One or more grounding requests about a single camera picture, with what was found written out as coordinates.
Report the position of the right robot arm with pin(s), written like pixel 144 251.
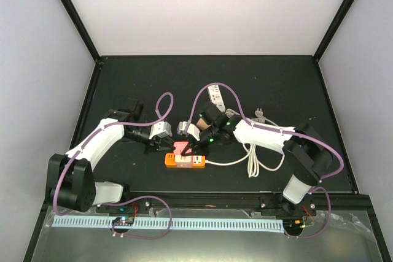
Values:
pixel 307 159

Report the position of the black right frame post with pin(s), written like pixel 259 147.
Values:
pixel 332 29

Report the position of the black left frame post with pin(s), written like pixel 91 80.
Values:
pixel 81 29

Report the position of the left circuit board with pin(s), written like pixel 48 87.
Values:
pixel 123 221

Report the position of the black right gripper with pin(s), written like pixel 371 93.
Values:
pixel 198 148

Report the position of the circuit board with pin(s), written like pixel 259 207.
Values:
pixel 123 221
pixel 294 223

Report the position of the beige cube plug adapter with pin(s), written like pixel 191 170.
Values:
pixel 202 125

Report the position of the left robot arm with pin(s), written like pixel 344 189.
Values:
pixel 70 177

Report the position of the orange power strip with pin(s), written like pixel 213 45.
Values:
pixel 199 162

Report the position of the black frame post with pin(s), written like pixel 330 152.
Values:
pixel 81 29
pixel 332 29

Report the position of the white cube socket adapter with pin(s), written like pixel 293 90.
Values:
pixel 183 161

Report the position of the white power strip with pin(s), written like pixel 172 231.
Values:
pixel 216 97

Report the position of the black mounting rail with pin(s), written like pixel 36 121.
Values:
pixel 262 202

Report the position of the pink plug adapter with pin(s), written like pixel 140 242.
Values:
pixel 182 147

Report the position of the light blue slotted cable duct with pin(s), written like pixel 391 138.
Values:
pixel 196 224

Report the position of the right circuit board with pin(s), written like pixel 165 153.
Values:
pixel 294 223

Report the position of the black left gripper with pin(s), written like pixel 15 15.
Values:
pixel 154 144

